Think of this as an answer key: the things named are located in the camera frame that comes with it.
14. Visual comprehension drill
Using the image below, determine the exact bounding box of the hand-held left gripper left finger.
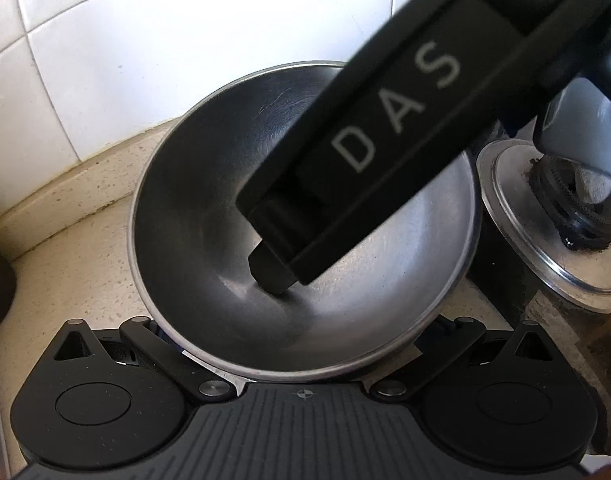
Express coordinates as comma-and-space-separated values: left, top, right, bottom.
54, 316, 237, 404

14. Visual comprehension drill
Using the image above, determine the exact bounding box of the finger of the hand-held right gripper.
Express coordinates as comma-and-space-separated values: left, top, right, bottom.
245, 197, 316, 294

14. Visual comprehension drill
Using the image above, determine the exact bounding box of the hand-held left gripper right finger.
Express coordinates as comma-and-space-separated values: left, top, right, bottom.
369, 316, 554, 404

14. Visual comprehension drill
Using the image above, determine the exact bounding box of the small steel bowl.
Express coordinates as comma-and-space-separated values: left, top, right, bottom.
126, 61, 481, 381

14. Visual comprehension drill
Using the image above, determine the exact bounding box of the person's right hand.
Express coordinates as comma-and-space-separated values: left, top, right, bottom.
575, 166, 611, 202

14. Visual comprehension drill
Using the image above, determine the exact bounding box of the black gas stove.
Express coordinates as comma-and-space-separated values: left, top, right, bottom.
463, 125, 611, 461

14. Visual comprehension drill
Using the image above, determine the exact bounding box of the gas burner with steel ring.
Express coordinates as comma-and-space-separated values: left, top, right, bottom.
475, 139, 611, 315

